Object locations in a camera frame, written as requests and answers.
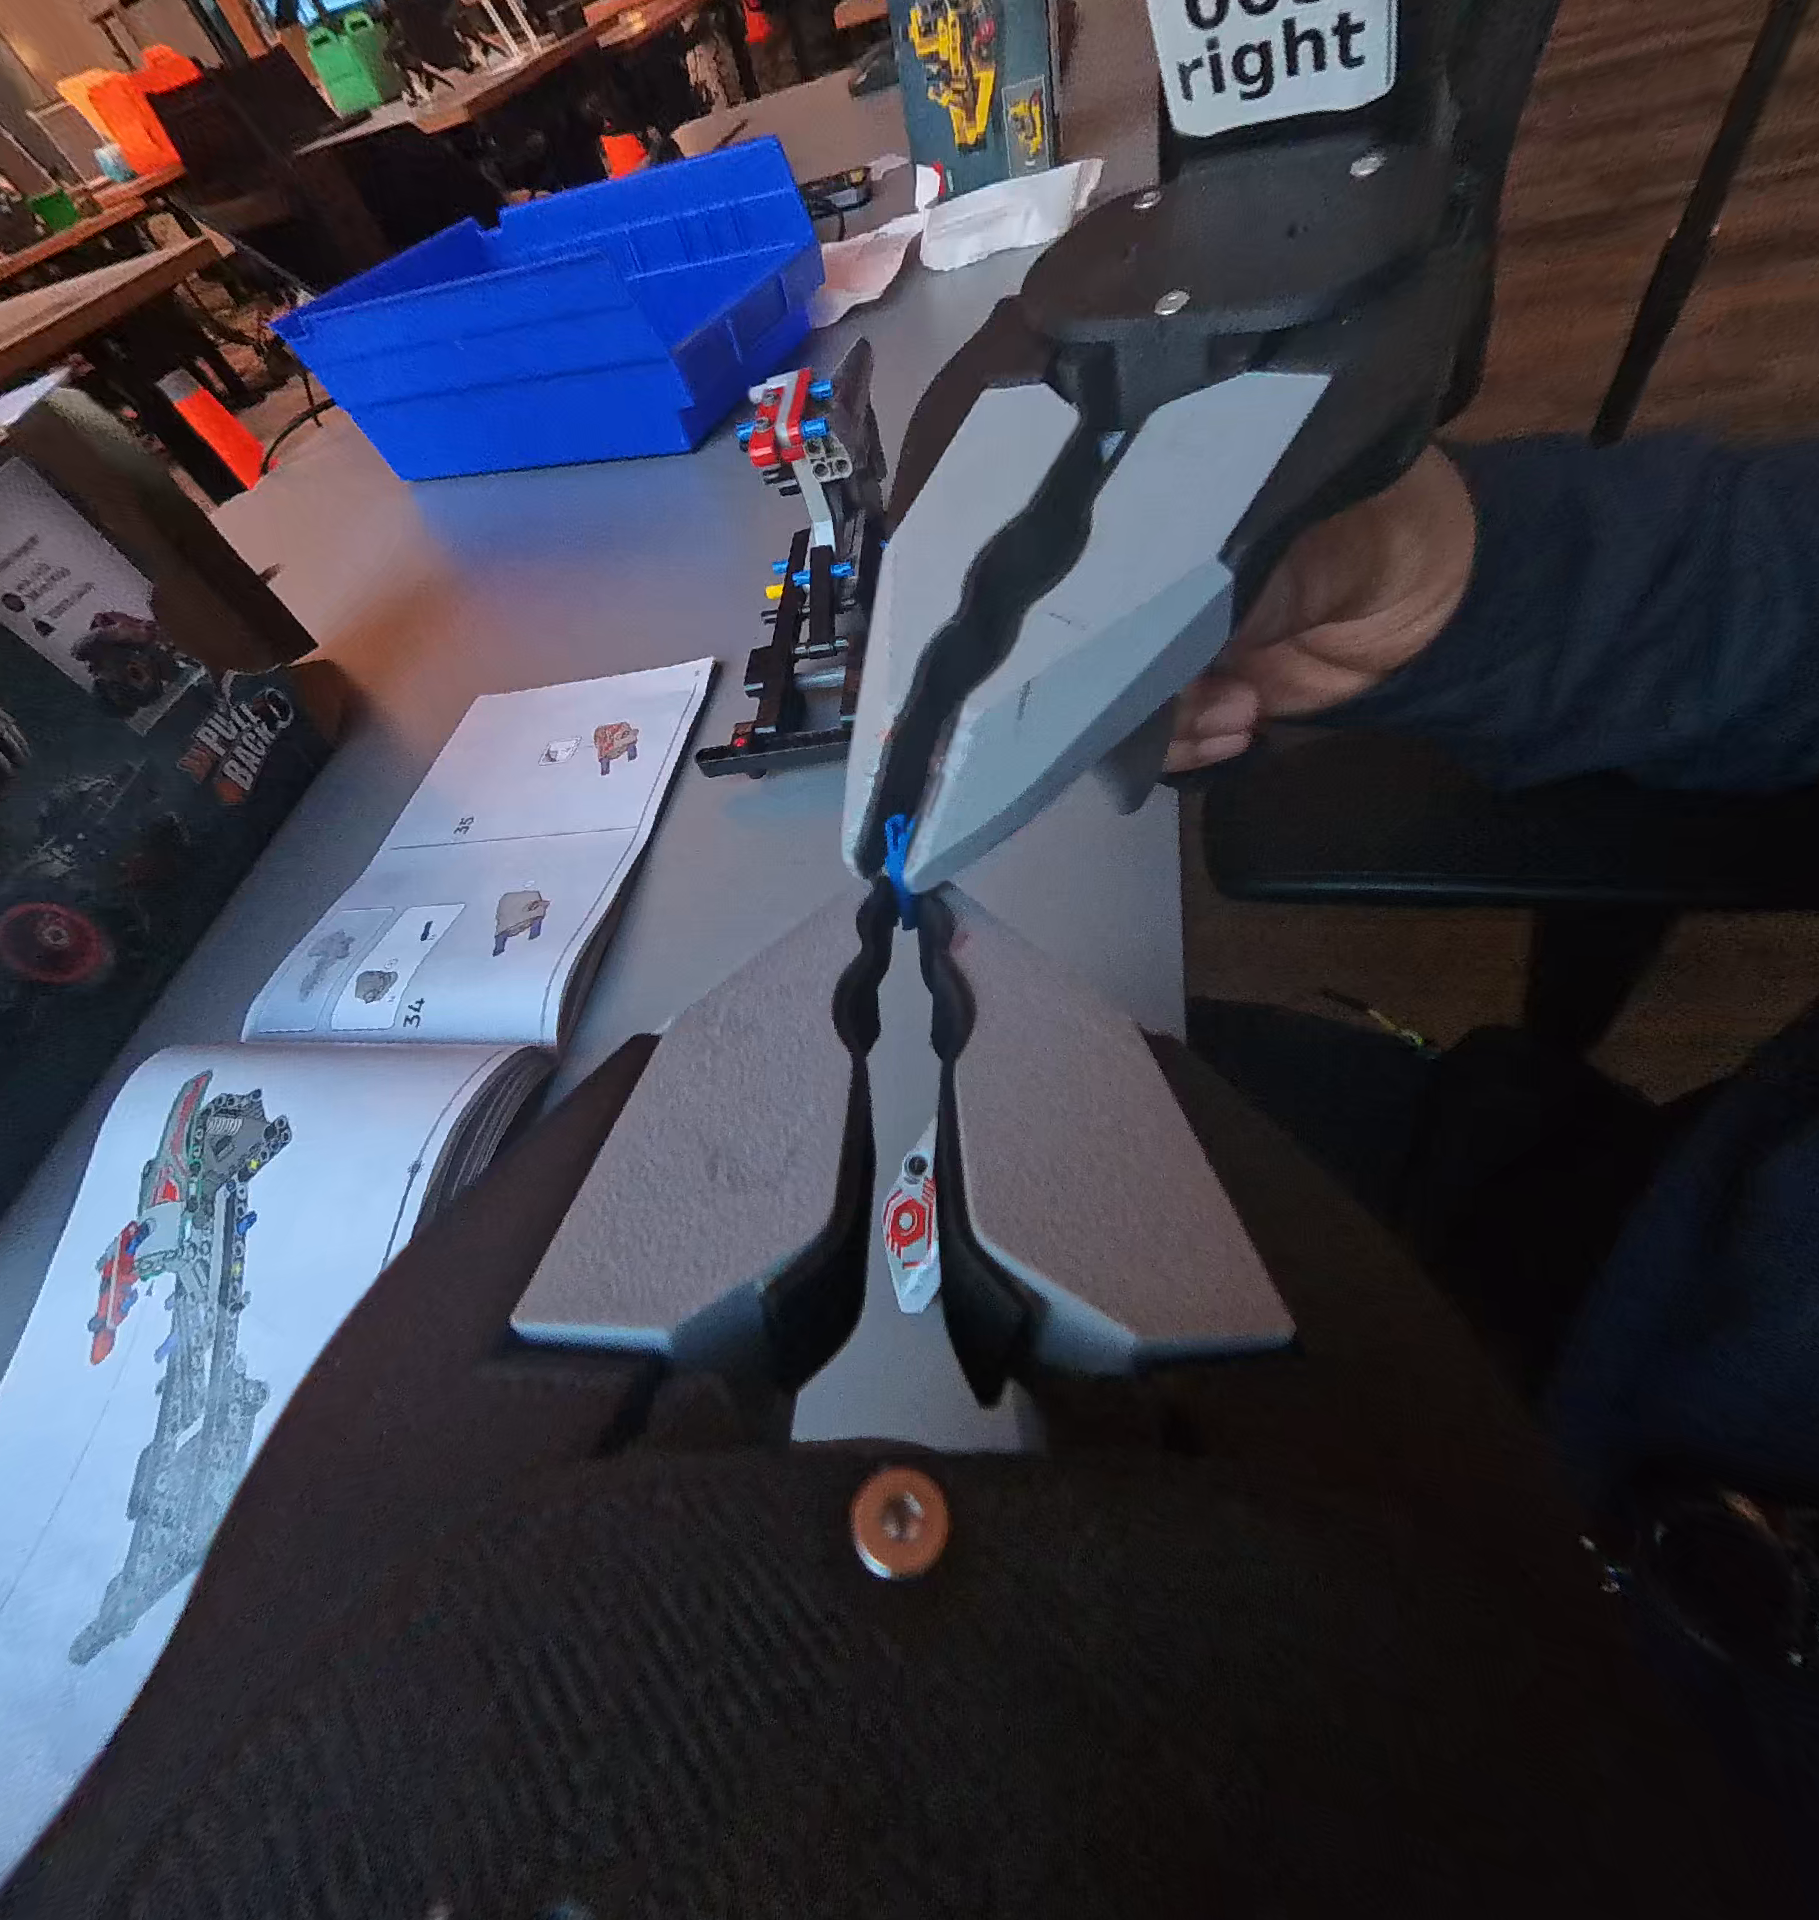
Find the orange crate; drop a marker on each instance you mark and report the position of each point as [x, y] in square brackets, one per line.
[128, 106]

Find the partly built lego model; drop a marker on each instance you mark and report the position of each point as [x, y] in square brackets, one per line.
[811, 630]

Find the blue lego pin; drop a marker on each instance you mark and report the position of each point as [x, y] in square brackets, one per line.
[895, 848]

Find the black office chair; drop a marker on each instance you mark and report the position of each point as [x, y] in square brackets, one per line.
[1449, 824]

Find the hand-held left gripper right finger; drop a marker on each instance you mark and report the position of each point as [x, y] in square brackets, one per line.
[1119, 1171]

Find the dark lego set box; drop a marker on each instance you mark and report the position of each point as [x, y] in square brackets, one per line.
[69, 841]

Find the yellow printed lego box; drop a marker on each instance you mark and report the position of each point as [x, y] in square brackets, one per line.
[970, 90]

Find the crumpled white plastic bag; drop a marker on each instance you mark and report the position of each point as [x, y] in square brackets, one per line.
[1001, 218]
[864, 272]

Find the wooden table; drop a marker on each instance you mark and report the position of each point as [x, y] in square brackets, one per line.
[55, 315]

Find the small green crate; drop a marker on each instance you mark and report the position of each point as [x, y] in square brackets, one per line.
[347, 60]

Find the orange object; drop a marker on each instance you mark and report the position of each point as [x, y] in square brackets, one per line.
[213, 434]

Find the black badge reel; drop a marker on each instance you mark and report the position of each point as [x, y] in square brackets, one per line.
[1748, 1576]

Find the person's right hand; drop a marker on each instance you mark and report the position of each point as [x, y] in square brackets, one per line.
[1359, 600]

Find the black stand leg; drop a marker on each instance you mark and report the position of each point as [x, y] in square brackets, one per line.
[1697, 225]

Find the blue plastic bin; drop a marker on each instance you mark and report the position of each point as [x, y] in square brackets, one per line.
[549, 345]

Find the open lego instruction booklet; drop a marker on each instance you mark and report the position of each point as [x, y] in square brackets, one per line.
[340, 1200]

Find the person's right forearm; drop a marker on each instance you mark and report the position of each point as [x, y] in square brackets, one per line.
[1643, 600]

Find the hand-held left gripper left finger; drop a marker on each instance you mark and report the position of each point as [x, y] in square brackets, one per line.
[698, 1171]

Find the white red printed lego piece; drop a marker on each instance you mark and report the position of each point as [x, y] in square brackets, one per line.
[911, 1231]

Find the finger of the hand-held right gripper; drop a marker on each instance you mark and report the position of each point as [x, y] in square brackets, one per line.
[932, 570]
[1149, 556]

